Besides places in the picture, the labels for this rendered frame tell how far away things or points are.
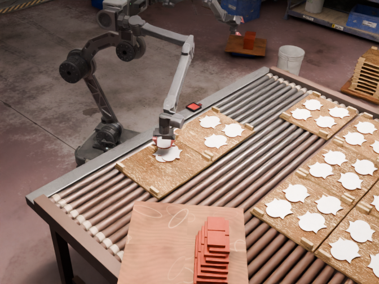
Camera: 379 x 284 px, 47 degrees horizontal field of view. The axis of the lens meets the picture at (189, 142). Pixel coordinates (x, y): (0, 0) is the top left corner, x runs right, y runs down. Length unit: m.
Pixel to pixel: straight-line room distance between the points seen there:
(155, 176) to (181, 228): 0.48
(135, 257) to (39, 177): 2.13
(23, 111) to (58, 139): 0.63
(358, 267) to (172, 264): 0.82
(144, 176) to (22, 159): 1.92
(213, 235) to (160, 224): 0.33
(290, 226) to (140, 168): 0.83
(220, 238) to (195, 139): 1.02
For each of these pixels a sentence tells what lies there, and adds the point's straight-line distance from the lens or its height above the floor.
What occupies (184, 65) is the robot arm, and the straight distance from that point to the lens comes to 2.41.
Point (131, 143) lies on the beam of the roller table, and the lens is 2.56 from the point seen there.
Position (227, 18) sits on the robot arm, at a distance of 3.21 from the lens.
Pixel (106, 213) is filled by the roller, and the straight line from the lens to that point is 2.15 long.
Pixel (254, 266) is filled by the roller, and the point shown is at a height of 0.92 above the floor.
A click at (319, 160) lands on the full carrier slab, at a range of 2.57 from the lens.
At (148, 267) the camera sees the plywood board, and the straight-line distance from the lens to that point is 1.78.
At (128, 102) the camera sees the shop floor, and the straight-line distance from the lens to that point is 4.64.
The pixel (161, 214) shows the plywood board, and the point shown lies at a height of 1.04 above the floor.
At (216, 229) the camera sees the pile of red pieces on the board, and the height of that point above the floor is 1.21.
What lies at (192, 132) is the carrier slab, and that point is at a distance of 2.62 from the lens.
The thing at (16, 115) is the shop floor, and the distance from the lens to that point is 4.64.
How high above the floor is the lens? 2.47
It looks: 37 degrees down
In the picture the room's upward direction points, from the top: 4 degrees clockwise
